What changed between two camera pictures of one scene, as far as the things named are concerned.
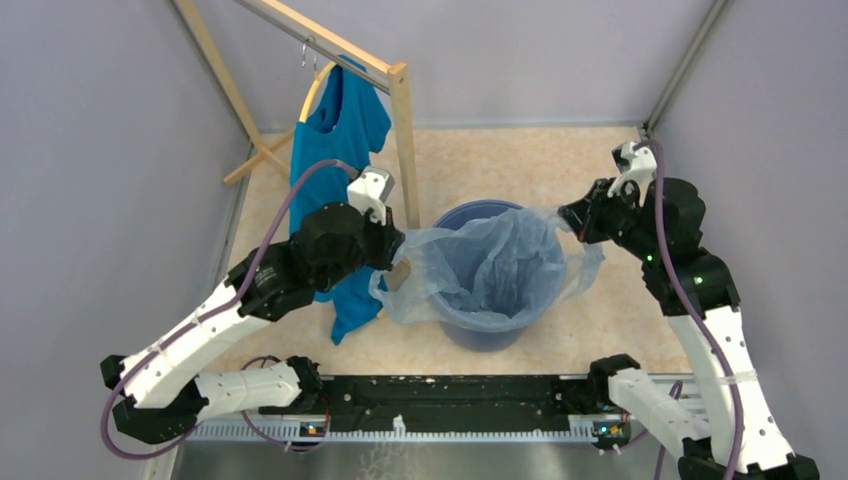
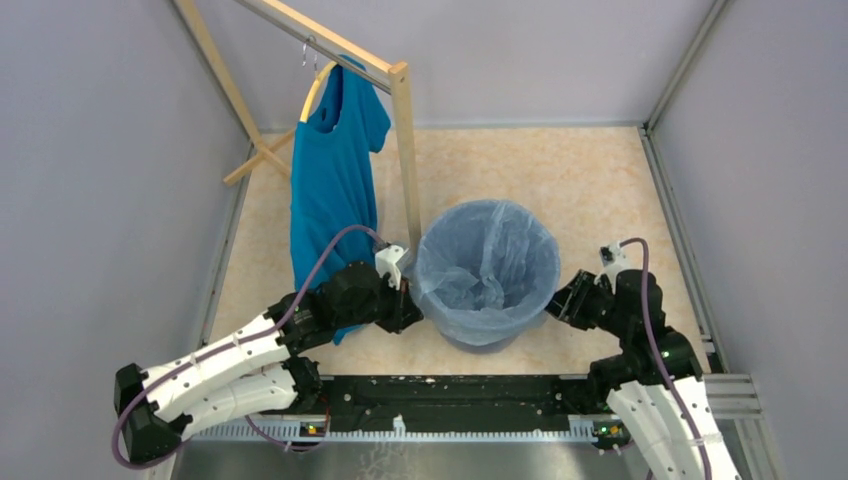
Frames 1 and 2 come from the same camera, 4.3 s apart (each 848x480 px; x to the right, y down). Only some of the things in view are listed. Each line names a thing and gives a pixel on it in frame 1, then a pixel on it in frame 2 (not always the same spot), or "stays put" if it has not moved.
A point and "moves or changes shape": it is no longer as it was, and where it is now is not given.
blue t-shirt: x=345 y=119 stays put
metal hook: x=304 y=53 stays put
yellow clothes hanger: x=314 y=87 stays put
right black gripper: x=576 y=213 -> x=567 y=308
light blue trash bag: x=505 y=271 moves or changes shape
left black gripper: x=390 y=240 -> x=404 y=313
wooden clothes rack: x=378 y=71 stays put
